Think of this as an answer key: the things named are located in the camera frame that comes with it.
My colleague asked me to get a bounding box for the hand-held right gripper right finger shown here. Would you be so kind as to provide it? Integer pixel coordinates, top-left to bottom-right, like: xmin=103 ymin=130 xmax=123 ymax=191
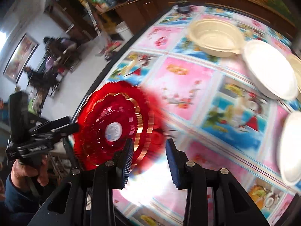
xmin=166 ymin=138 xmax=270 ymax=226

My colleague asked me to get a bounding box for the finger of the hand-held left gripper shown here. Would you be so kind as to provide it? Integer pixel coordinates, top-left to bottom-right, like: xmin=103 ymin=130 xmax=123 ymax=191
xmin=30 ymin=116 xmax=71 ymax=134
xmin=40 ymin=124 xmax=79 ymax=142

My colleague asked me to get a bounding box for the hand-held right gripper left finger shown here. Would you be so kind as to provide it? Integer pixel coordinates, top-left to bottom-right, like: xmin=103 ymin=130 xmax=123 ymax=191
xmin=28 ymin=138 xmax=134 ymax=226

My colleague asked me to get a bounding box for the red scalloped plate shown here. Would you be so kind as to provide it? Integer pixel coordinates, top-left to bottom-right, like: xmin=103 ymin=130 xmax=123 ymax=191
xmin=72 ymin=80 xmax=165 ymax=172

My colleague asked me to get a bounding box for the cream bowl with tab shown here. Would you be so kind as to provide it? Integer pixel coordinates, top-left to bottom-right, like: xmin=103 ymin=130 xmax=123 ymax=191
xmin=187 ymin=18 xmax=245 ymax=58

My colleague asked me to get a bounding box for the person's left forearm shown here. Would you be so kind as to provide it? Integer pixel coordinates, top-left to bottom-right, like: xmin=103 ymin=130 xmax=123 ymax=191
xmin=4 ymin=174 xmax=47 ymax=218

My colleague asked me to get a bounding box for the person's left hand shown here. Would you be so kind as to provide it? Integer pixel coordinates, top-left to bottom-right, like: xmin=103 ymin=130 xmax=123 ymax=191
xmin=11 ymin=155 xmax=50 ymax=186

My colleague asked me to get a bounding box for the black-framed table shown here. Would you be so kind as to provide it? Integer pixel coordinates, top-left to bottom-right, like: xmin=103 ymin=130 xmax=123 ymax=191
xmin=69 ymin=0 xmax=301 ymax=226

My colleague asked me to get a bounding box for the fruit and flower printed tablecloth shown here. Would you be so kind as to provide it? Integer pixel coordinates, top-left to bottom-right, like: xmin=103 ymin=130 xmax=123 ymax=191
xmin=103 ymin=2 xmax=301 ymax=226

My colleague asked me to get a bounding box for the white bucket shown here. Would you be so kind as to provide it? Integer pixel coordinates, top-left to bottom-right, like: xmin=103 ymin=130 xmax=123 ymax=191
xmin=115 ymin=21 xmax=135 ymax=41

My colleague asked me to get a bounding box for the white round plate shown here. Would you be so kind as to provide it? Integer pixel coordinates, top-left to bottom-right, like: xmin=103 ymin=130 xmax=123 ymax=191
xmin=242 ymin=40 xmax=299 ymax=100
xmin=277 ymin=111 xmax=301 ymax=186

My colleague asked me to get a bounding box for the brown wooden cabinet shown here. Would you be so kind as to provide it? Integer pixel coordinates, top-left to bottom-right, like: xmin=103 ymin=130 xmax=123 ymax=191
xmin=113 ymin=0 xmax=298 ymax=40

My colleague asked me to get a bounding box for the small black device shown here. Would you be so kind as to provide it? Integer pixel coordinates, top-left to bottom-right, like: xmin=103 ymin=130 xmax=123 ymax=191
xmin=175 ymin=1 xmax=192 ymax=15

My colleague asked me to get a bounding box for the framed wall poster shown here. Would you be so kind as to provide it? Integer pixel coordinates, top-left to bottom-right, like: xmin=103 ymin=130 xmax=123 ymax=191
xmin=3 ymin=33 xmax=40 ymax=84

